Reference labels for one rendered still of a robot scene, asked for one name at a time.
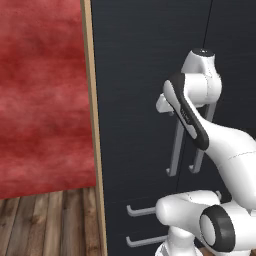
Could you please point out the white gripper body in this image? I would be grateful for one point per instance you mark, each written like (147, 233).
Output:
(164, 104)

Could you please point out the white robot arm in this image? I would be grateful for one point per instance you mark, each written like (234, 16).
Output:
(233, 156)

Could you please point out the black fridge door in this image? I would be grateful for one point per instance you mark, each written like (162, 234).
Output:
(140, 83)
(235, 40)

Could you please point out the black fridge drawer front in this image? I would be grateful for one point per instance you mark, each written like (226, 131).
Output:
(116, 216)
(116, 245)

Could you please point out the tan wooden side panel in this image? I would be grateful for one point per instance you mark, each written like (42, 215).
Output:
(94, 110)

